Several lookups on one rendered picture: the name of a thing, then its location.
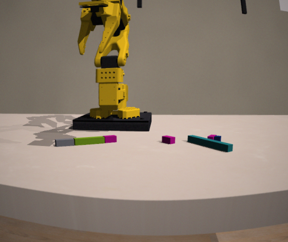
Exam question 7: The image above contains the turquoise rod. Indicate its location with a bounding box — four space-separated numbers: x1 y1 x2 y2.
187 135 233 152

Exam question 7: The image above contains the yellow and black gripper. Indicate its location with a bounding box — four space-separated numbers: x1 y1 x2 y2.
77 0 121 55

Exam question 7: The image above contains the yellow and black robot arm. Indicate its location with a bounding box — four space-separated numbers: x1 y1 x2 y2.
90 0 140 119

